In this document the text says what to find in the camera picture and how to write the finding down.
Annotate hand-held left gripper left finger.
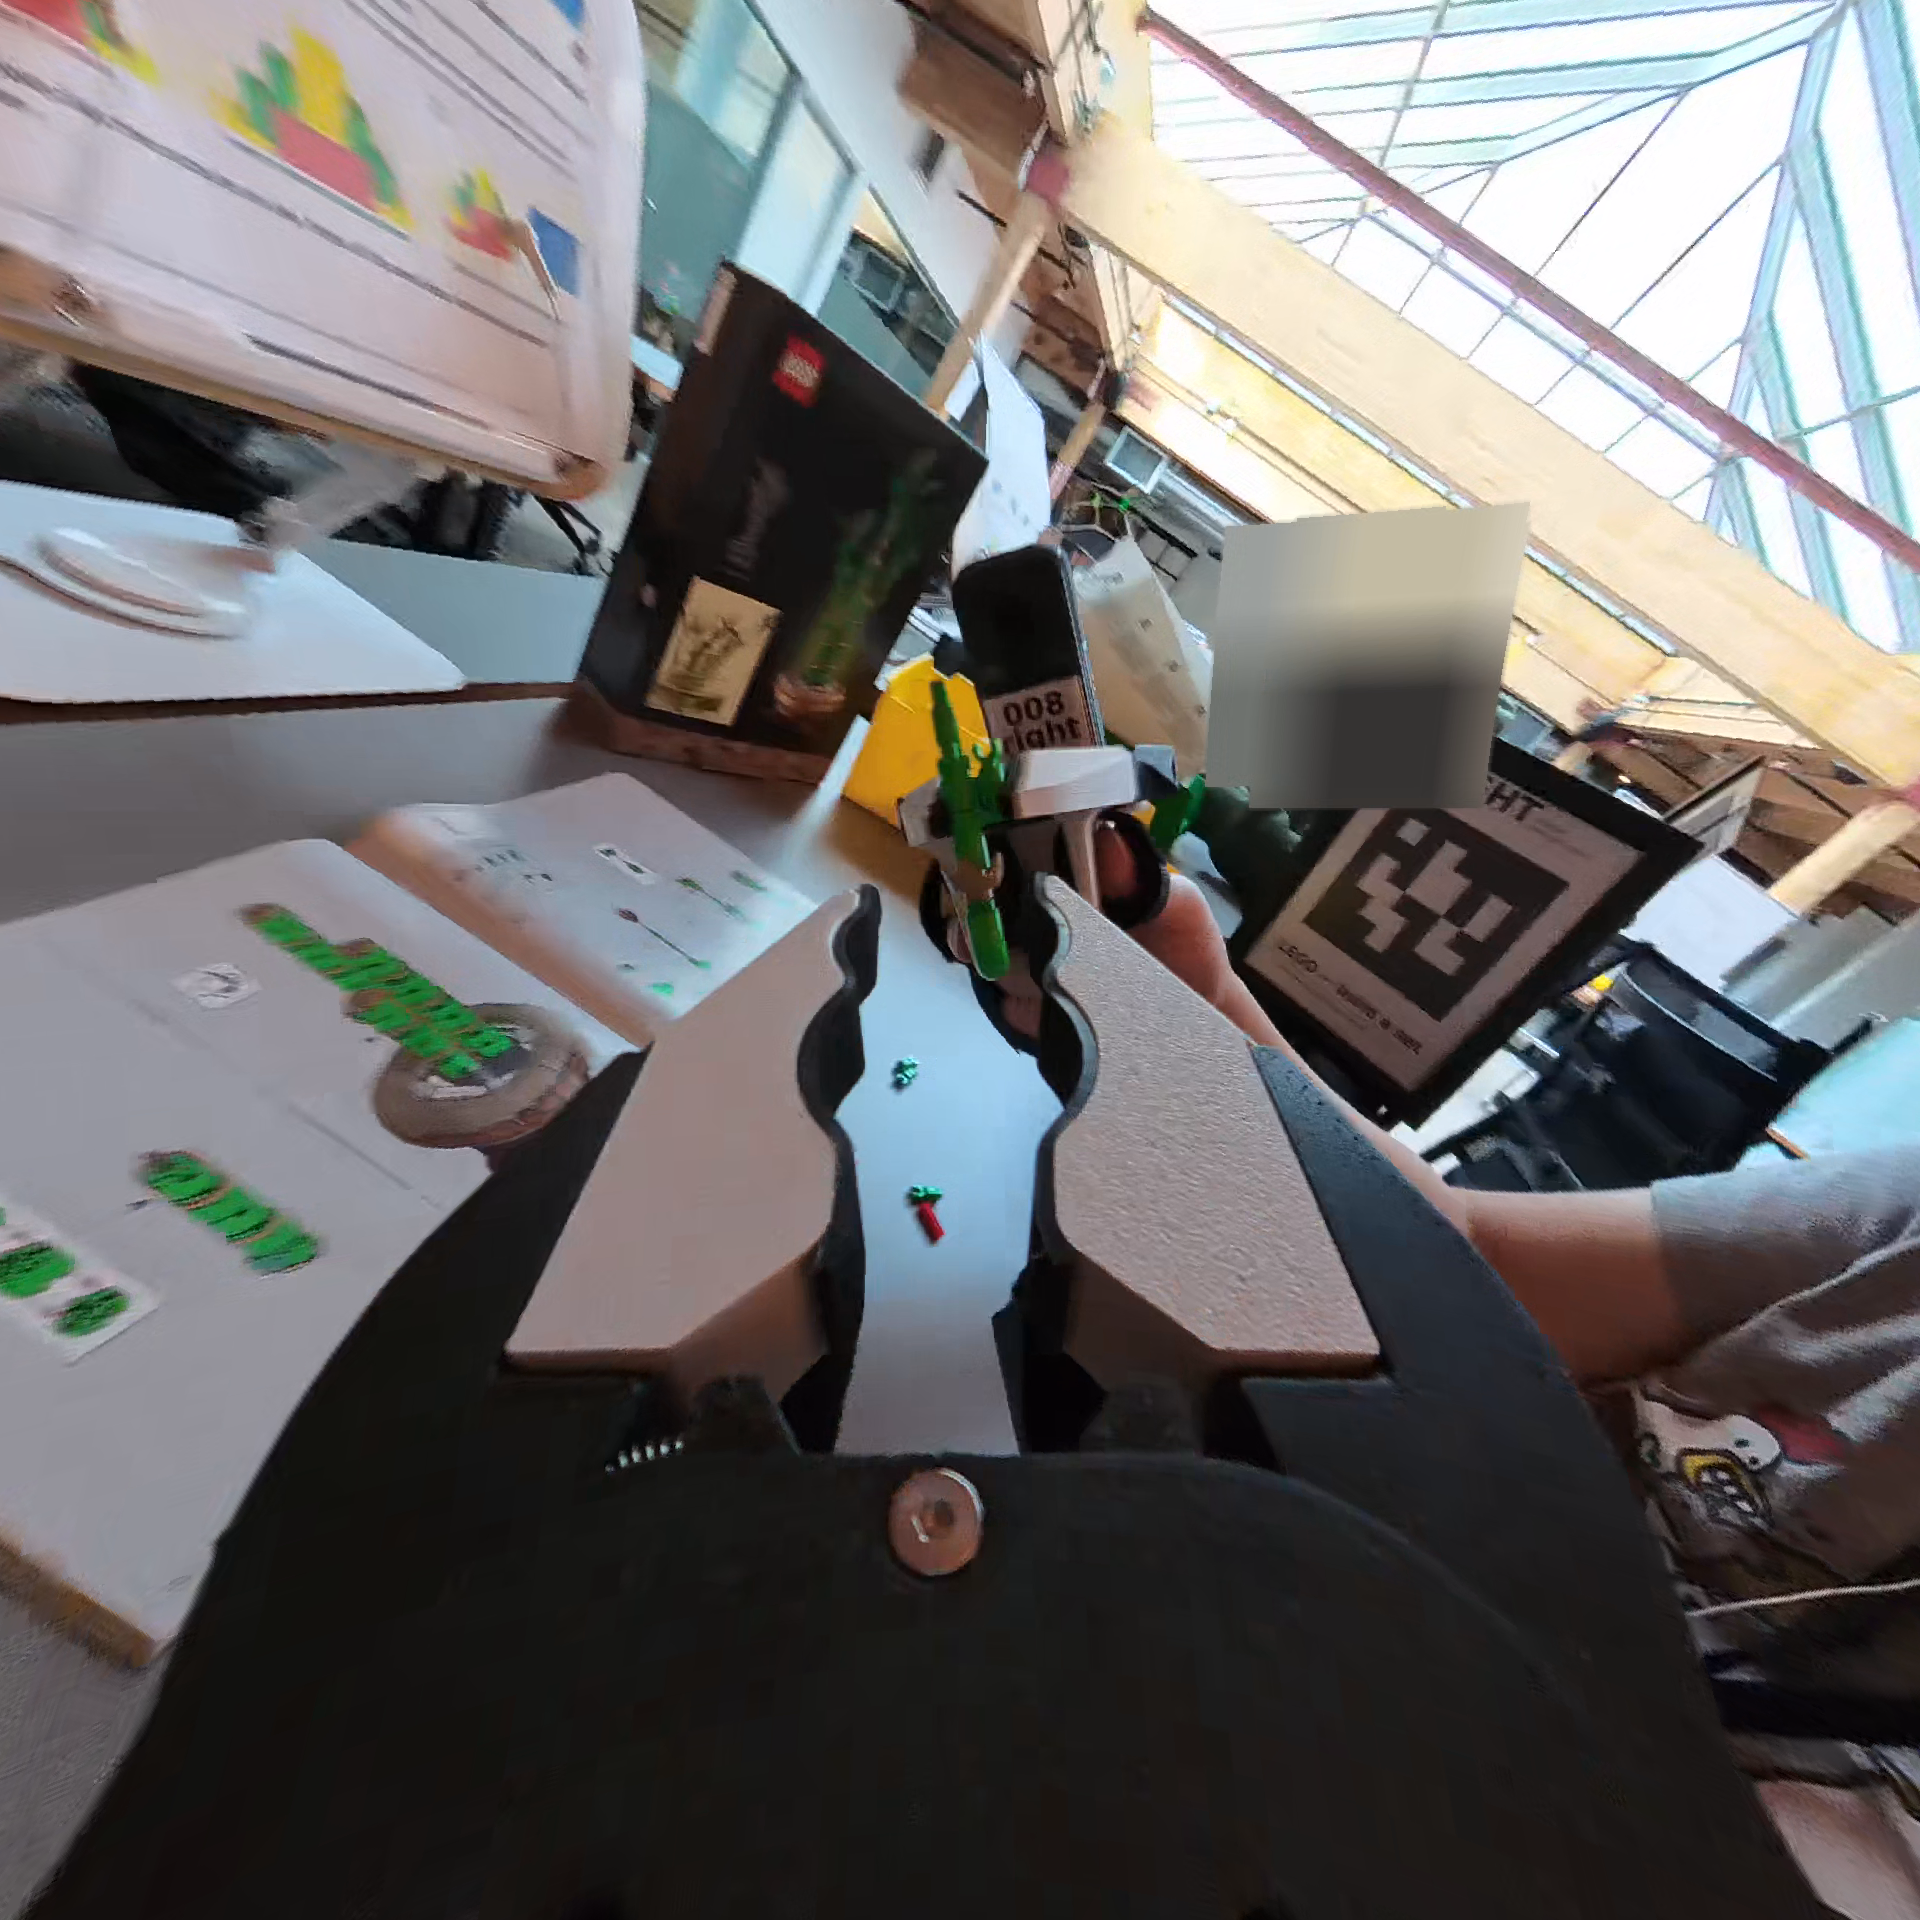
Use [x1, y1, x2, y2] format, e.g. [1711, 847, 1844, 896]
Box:
[508, 885, 880, 1450]

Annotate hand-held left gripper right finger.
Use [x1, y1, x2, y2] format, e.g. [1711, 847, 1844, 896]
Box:
[997, 878, 1384, 1450]

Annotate green lego bamboo stem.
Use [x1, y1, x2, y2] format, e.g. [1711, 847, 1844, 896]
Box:
[927, 679, 1018, 985]

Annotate person's right forearm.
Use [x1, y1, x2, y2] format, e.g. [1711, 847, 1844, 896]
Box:
[1245, 976, 1672, 1383]

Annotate black lego set box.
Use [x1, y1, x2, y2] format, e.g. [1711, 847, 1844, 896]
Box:
[573, 262, 989, 784]

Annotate open lego instruction booklet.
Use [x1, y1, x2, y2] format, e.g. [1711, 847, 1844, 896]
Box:
[0, 773, 818, 1670]

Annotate lego poster on wooden board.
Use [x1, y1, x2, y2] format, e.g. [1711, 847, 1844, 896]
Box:
[0, 0, 649, 500]

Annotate person's right hand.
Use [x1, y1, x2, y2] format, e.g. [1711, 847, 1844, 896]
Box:
[1095, 822, 1280, 1050]

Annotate yellow plastic bin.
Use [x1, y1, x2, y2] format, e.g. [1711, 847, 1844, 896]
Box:
[844, 652, 993, 826]

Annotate white paper bags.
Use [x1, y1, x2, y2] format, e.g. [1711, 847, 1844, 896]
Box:
[1073, 536, 1215, 769]

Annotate white printed sheet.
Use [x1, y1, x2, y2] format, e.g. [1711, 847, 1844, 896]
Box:
[957, 335, 1056, 569]

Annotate black framed marker sign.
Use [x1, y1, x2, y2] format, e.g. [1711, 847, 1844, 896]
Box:
[1229, 778, 1705, 1129]

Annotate white round disc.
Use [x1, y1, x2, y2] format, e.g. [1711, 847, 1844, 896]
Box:
[0, 526, 274, 639]

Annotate thin white cord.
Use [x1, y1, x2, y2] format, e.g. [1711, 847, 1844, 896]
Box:
[1687, 1575, 1920, 1625]

